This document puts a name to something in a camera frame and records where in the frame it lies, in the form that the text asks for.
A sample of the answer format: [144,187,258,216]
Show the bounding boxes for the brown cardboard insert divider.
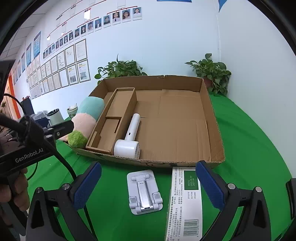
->
[85,87,137,155]

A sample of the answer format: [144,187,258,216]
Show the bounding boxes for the right potted green plant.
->
[185,53,232,96]

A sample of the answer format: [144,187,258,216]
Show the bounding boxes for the person's left hand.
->
[0,167,30,227]

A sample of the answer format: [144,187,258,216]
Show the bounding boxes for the green table cloth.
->
[25,93,293,241]

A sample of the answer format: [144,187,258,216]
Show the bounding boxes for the white handheld fan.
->
[114,113,140,159]

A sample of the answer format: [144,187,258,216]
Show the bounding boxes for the potted green plant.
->
[94,55,147,85]
[185,53,232,96]

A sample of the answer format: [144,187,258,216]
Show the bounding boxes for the left potted green plant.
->
[94,55,147,85]

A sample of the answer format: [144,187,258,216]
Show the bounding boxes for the patterned paper cup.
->
[67,105,78,118]

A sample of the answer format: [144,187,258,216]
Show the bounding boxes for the large cardboard box tray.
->
[75,75,225,167]

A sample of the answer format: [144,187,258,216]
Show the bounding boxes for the white mug with handle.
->
[47,108,64,126]

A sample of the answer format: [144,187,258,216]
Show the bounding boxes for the pastel plush toy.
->
[59,96,105,149]

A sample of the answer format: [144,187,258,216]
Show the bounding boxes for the white green medicine box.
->
[165,167,203,241]

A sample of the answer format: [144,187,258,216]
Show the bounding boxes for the white folding phone stand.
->
[126,170,163,215]

